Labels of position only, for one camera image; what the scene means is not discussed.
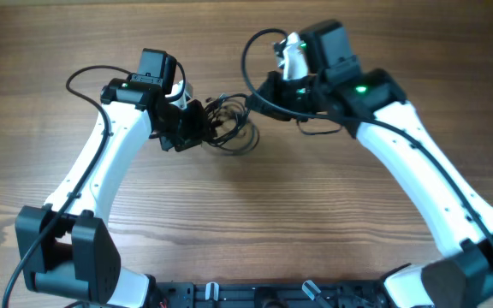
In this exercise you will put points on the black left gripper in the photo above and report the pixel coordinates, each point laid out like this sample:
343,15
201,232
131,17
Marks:
195,133

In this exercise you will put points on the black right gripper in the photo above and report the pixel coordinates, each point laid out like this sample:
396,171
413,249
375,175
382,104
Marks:
270,86

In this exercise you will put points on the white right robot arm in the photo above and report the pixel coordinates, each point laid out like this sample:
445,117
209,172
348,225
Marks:
375,111

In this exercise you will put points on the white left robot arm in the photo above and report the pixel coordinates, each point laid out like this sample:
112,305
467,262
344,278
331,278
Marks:
65,247

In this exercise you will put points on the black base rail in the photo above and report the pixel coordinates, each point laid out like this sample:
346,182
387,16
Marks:
354,294

